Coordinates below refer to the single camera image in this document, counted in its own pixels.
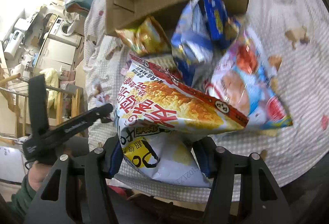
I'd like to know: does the pink blue shrimp cracker bag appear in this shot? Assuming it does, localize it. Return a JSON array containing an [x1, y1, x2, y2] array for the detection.
[[205, 27, 293, 130]]

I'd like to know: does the white water heater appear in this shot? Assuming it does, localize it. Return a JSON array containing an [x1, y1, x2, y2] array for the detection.
[[4, 30, 24, 60]]

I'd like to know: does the yellow cloth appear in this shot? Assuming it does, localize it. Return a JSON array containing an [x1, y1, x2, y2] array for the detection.
[[40, 68, 59, 110]]

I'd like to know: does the left hand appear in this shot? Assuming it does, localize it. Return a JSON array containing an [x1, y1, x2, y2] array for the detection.
[[27, 146, 73, 192]]

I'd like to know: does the gold snack bag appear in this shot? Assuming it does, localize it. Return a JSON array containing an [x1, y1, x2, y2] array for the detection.
[[115, 16, 171, 57]]

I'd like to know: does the white orange chip bag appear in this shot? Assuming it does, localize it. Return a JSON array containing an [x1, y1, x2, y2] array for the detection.
[[114, 57, 248, 188]]

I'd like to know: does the blue white snack bag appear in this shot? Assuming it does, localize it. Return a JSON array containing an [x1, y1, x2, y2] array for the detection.
[[171, 0, 214, 87]]

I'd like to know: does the patterned white bedsheet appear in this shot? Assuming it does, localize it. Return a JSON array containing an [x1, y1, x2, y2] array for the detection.
[[82, 0, 328, 203]]

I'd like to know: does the dark blue snack bag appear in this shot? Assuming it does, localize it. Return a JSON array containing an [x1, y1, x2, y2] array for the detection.
[[203, 0, 241, 50]]

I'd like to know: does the white washing machine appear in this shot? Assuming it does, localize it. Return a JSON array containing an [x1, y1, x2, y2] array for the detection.
[[35, 16, 82, 72]]

